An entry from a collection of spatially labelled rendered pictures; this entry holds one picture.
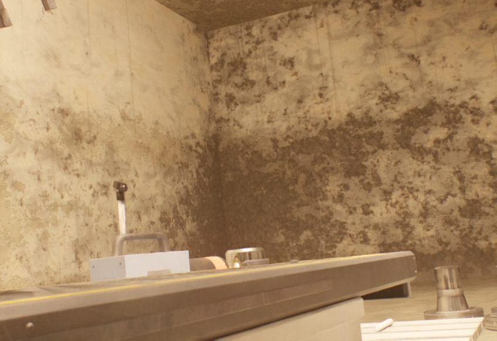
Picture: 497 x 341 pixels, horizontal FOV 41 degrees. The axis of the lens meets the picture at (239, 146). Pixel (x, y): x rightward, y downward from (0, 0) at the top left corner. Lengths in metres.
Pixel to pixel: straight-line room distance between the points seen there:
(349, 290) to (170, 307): 0.24
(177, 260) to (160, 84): 4.88
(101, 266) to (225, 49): 6.05
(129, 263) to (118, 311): 1.32
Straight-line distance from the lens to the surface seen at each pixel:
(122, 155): 5.70
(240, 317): 0.36
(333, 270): 0.50
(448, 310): 3.21
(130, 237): 1.67
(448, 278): 3.21
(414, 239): 6.69
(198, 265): 1.78
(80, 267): 5.09
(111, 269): 1.63
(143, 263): 1.62
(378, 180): 6.77
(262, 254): 1.95
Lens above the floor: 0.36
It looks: 10 degrees up
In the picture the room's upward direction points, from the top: 6 degrees counter-clockwise
